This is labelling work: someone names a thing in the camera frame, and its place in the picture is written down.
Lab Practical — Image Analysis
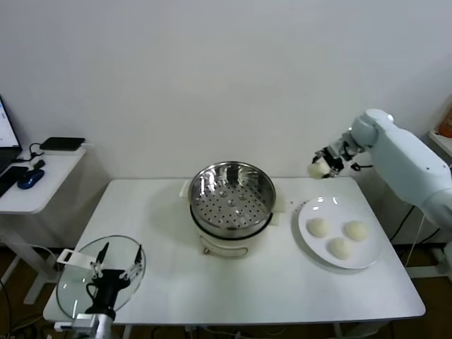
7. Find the white shelf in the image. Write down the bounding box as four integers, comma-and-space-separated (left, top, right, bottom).
427, 130, 452, 158

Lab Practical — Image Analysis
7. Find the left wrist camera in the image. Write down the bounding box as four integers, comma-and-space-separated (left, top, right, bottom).
53, 313, 99, 332

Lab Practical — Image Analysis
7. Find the flat black box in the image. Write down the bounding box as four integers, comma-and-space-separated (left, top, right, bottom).
40, 137, 86, 152

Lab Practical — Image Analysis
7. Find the stainless steel steamer basket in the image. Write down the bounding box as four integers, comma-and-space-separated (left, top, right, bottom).
189, 161, 277, 240

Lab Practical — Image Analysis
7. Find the black power adapter cable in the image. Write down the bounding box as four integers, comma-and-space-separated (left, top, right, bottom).
390, 204, 442, 244

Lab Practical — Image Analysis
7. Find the orange object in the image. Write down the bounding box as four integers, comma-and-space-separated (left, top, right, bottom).
437, 107, 452, 138

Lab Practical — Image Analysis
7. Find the white power cable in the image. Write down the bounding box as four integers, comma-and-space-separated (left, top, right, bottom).
405, 211, 427, 268

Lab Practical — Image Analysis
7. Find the round glass pot lid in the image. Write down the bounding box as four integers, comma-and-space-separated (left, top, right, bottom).
56, 235, 147, 318

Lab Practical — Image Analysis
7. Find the black laptop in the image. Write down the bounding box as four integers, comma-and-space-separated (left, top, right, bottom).
0, 94, 23, 176

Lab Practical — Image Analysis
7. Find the white electric cooker pot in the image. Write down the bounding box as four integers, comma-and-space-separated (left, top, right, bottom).
179, 179, 286, 260

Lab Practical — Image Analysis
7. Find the white steamed baozi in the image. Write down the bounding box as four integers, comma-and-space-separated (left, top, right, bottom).
306, 218, 331, 239
344, 220, 370, 243
328, 237, 355, 261
308, 160, 331, 180

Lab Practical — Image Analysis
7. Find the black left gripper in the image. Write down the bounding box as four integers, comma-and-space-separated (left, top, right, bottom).
86, 242, 144, 315

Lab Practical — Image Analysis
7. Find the white round plate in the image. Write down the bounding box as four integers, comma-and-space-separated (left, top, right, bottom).
297, 196, 384, 270

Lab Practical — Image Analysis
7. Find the white lid handle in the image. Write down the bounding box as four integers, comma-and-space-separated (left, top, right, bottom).
56, 249, 98, 270

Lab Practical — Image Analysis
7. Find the blue computer mouse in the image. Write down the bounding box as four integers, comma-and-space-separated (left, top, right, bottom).
17, 168, 46, 190

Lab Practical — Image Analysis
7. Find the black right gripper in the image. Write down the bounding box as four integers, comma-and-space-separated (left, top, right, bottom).
315, 139, 354, 179

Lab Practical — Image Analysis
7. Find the black smartphone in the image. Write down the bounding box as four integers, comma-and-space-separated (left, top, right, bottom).
0, 165, 28, 198

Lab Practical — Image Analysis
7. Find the thin black desk cable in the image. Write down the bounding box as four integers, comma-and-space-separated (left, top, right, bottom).
13, 142, 46, 164

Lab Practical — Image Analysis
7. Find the white side desk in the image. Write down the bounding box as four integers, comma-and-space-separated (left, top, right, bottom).
0, 146, 88, 304

